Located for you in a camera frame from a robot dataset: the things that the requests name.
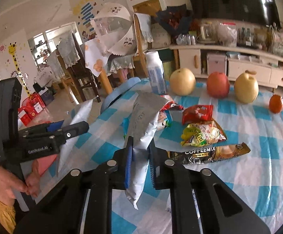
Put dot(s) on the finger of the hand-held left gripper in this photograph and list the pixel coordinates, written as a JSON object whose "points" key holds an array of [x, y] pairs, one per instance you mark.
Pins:
{"points": [[75, 129], [53, 126]]}

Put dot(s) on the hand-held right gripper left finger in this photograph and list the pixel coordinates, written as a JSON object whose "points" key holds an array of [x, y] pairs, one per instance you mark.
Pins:
{"points": [[128, 165]]}

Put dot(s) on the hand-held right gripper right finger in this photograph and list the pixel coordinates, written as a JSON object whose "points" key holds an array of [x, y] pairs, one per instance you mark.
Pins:
{"points": [[152, 175]]}

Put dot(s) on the blue cow print packet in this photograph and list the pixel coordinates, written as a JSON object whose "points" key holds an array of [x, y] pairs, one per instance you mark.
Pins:
{"points": [[165, 121]]}

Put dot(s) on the yellow snack packet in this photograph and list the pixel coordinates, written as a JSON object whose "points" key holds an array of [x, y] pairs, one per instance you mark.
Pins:
{"points": [[205, 134]]}

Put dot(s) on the person's left forearm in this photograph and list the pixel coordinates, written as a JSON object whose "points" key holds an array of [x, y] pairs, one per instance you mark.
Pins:
{"points": [[0, 214]]}

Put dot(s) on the person's left hand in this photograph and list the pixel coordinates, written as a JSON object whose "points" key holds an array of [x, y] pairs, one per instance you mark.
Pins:
{"points": [[2, 182]]}

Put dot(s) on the red gift bag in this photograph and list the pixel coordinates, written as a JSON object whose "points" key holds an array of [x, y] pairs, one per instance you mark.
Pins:
{"points": [[31, 109]]}

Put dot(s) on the white paper bag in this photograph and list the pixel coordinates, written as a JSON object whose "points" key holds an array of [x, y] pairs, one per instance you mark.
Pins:
{"points": [[44, 78]]}

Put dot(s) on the dark wooden chair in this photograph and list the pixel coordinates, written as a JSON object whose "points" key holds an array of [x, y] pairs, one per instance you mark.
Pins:
{"points": [[83, 78]]}

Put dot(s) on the wooden dining table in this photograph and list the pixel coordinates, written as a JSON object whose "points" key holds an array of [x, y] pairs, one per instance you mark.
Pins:
{"points": [[106, 81]]}

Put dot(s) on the black gold drink sachet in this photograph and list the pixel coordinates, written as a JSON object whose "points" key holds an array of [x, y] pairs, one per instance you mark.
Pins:
{"points": [[205, 153]]}

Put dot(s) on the blue foam edge guard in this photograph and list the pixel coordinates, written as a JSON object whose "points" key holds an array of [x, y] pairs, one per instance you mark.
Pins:
{"points": [[118, 91]]}

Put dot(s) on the crumpled red white wrapper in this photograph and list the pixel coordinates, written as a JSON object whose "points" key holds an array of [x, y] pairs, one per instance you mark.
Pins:
{"points": [[173, 106]]}

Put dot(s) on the orange print tablecloth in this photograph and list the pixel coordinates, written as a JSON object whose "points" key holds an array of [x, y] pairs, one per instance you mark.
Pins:
{"points": [[95, 58]]}

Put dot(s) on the dark red snack packet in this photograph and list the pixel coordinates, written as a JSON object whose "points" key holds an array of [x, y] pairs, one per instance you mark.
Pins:
{"points": [[197, 114]]}

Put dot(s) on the grey lace chair cover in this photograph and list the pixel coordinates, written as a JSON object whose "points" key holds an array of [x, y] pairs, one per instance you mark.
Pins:
{"points": [[67, 50]]}

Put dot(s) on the green lace stool cover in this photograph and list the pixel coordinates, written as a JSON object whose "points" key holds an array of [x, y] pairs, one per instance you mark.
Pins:
{"points": [[120, 64]]}

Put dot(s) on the white plastic bottle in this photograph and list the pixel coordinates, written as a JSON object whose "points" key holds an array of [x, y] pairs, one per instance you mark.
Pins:
{"points": [[155, 73]]}

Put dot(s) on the yellow pear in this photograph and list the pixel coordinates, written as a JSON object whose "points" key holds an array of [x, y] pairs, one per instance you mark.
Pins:
{"points": [[182, 81], [246, 89]]}

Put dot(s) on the white mesh food cover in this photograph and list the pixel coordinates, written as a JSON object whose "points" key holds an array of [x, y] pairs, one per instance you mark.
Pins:
{"points": [[114, 26]]}

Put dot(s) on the blue checkered tablecloth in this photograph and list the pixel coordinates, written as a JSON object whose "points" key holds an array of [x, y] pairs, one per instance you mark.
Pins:
{"points": [[253, 131]]}

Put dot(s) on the red apple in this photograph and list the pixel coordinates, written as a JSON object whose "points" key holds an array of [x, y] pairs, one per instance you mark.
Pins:
{"points": [[218, 85]]}

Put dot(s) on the light wooden chair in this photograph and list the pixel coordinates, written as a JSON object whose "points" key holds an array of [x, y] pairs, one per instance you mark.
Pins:
{"points": [[141, 29]]}

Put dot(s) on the white printed pillow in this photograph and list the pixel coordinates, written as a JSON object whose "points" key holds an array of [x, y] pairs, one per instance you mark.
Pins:
{"points": [[160, 37]]}

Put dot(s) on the pink storage box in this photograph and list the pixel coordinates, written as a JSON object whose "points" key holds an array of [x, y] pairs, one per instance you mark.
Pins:
{"points": [[216, 64]]}

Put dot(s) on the white TV cabinet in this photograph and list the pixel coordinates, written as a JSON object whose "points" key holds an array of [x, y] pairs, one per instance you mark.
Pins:
{"points": [[248, 70]]}

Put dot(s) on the orange tangerine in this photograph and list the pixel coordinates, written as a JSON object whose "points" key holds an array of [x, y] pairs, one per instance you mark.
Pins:
{"points": [[276, 103]]}

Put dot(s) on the dark blue flower bouquet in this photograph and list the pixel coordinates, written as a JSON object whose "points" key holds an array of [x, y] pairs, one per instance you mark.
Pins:
{"points": [[173, 19]]}

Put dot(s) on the glass kettle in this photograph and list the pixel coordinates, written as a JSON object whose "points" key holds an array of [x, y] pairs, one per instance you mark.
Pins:
{"points": [[206, 33]]}

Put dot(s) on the clear plastic bag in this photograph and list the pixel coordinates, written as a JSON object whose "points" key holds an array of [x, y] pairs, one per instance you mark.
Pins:
{"points": [[226, 34]]}

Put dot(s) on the clear water bottle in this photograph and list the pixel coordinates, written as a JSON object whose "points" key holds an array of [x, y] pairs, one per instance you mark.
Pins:
{"points": [[248, 37]]}

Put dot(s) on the patterned gift bag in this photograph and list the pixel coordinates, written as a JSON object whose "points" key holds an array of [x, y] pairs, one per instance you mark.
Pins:
{"points": [[277, 42]]}

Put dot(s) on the black television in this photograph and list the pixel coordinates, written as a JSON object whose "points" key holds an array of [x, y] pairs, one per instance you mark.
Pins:
{"points": [[229, 0]]}

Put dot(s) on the giraffe wall sticker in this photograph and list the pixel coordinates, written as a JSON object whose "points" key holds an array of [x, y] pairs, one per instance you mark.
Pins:
{"points": [[18, 68]]}

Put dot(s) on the blue striped wall poster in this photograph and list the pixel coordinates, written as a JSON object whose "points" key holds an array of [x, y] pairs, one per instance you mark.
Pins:
{"points": [[86, 11]]}

